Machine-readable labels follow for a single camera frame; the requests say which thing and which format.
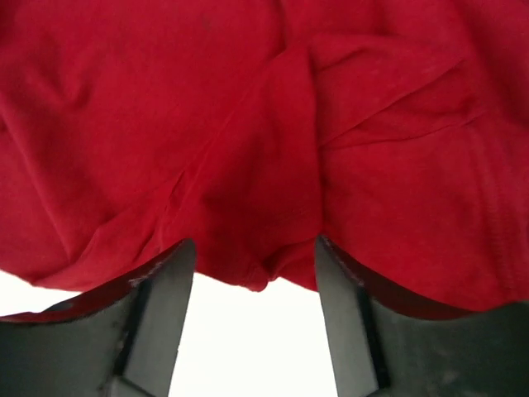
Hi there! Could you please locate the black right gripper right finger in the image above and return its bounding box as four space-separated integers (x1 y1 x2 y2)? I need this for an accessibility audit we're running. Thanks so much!
314 237 528 396

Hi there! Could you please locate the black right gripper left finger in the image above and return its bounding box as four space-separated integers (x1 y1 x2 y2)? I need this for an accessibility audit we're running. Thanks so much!
1 239 196 397

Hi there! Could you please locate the red t-shirt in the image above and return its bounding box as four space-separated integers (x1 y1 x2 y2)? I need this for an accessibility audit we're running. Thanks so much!
1 1 528 312

